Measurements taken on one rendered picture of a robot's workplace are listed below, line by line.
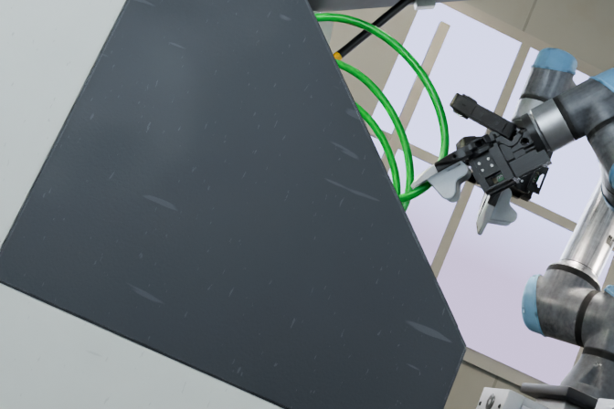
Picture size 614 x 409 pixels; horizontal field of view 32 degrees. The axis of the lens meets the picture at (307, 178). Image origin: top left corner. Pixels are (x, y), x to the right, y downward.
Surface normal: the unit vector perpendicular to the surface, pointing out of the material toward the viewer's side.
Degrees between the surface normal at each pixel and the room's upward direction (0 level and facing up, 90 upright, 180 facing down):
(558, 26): 90
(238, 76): 90
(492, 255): 90
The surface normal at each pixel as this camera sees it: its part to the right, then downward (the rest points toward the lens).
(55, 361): 0.07, -0.21
